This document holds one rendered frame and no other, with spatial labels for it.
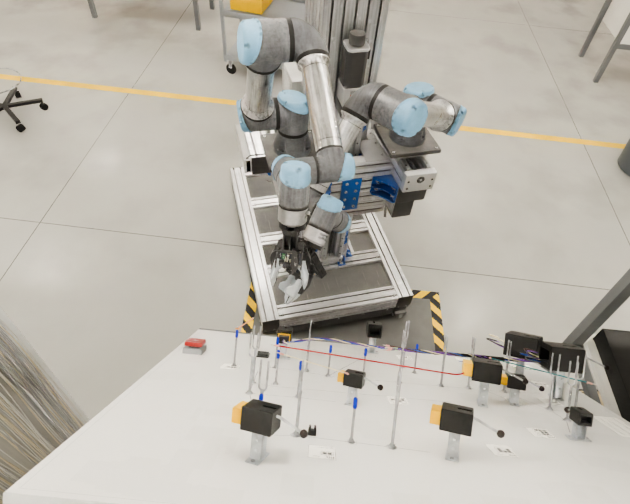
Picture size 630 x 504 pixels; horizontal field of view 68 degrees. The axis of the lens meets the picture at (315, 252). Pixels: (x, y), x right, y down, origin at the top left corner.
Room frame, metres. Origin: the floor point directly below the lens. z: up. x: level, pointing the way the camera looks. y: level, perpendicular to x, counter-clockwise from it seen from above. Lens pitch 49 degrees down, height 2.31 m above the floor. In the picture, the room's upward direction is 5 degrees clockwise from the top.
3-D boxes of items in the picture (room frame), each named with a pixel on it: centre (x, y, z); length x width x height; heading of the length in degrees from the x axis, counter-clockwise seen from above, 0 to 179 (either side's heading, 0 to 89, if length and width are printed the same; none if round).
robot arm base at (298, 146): (1.54, 0.13, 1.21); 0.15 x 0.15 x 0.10
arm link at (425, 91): (1.69, -0.35, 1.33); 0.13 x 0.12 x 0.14; 53
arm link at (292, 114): (1.54, 0.14, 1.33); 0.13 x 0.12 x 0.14; 107
